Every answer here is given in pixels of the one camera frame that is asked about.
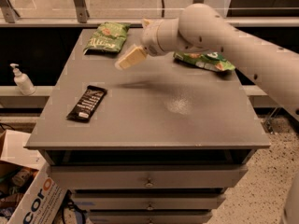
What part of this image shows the green rice cracker bag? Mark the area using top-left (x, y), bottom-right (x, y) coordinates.
top-left (173, 52), bottom-right (235, 72)

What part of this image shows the green jalapeno chip bag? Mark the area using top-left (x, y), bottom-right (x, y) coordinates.
top-left (83, 22), bottom-right (130, 54)

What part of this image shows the black candy bar wrapper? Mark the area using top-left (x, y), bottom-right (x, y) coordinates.
top-left (66, 85), bottom-right (107, 122)

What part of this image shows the grey drawer cabinet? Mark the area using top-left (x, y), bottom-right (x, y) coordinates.
top-left (28, 30), bottom-right (269, 224)

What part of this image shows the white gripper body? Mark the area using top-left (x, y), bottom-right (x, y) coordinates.
top-left (140, 21), bottom-right (163, 56)

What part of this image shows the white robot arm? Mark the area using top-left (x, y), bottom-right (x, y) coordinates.
top-left (115, 4), bottom-right (299, 119)

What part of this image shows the white cardboard box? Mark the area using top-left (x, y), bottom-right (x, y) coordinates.
top-left (0, 130), bottom-right (66, 224)

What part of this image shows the white pump dispenser bottle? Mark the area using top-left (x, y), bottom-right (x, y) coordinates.
top-left (10, 63), bottom-right (36, 95)

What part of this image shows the grey metal railing frame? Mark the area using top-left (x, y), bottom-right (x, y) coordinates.
top-left (0, 0), bottom-right (299, 27)

